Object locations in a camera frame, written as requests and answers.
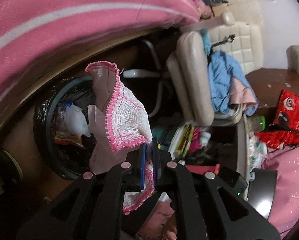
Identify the white pink-edged cloth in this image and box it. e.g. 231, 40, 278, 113
85, 61, 155, 216

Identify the blue white plastic wrapper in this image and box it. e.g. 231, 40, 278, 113
56, 101, 91, 137

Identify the black round trash bin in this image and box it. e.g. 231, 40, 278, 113
33, 76, 96, 180

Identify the stack of books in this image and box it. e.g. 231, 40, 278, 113
168, 124, 211, 161

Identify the red packaging box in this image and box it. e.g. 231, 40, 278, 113
256, 89, 299, 149

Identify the pink garment on chair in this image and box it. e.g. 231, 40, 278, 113
229, 77, 256, 110

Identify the cream leather office chair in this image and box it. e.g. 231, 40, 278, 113
166, 12, 263, 127

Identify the blue cloth on chair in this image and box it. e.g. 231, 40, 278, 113
200, 29, 258, 116

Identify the pink striped bed mattress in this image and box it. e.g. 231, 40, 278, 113
0, 0, 200, 101

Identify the white bag by wall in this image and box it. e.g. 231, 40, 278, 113
287, 44, 299, 76

